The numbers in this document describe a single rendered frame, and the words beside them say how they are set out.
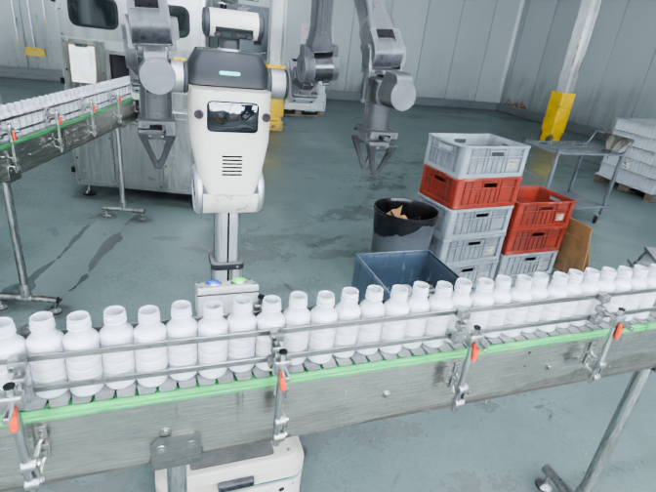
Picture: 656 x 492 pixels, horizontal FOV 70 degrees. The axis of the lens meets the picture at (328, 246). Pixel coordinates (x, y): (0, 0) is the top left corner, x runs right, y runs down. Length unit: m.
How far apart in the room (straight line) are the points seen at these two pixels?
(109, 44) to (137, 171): 1.10
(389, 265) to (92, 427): 1.16
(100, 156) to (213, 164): 3.50
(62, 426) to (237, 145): 0.83
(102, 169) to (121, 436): 4.01
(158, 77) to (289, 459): 1.42
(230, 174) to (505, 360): 0.93
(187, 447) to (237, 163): 0.79
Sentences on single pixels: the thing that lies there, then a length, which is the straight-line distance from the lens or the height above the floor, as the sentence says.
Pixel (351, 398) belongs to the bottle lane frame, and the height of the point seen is 0.91.
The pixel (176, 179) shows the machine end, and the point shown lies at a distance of 4.70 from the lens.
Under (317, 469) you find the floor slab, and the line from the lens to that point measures 2.18.
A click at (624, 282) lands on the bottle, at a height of 1.13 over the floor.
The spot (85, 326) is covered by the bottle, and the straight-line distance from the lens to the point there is 0.95.
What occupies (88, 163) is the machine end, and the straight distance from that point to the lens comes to 4.95.
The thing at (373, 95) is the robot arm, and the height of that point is 1.56.
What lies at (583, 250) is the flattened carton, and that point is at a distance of 4.33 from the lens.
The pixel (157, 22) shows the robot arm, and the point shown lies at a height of 1.66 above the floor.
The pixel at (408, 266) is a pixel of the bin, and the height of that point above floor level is 0.88.
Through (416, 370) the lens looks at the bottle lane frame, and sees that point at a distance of 1.17.
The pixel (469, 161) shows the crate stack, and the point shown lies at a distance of 3.25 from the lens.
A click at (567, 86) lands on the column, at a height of 1.22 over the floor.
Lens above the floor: 1.67
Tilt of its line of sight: 24 degrees down
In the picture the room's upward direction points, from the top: 7 degrees clockwise
